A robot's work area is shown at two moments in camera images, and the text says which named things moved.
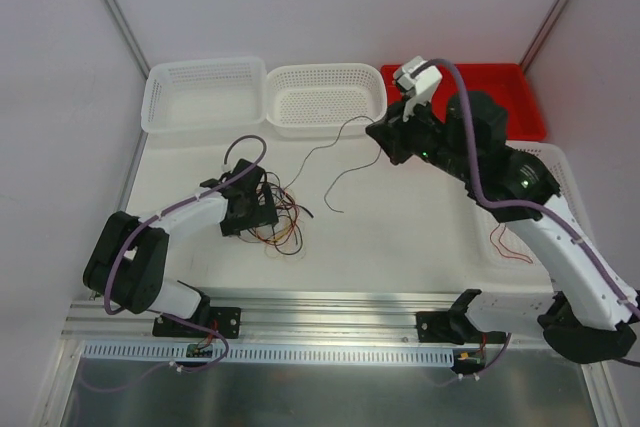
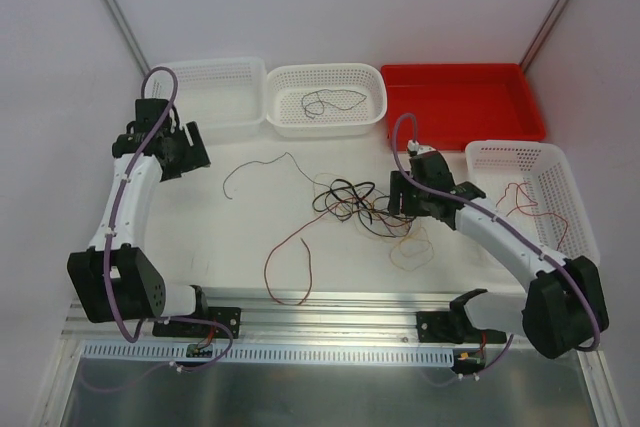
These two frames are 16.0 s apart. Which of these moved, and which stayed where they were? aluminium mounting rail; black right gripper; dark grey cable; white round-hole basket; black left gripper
Moved: black left gripper; black right gripper; dark grey cable
Stayed: white round-hole basket; aluminium mounting rail
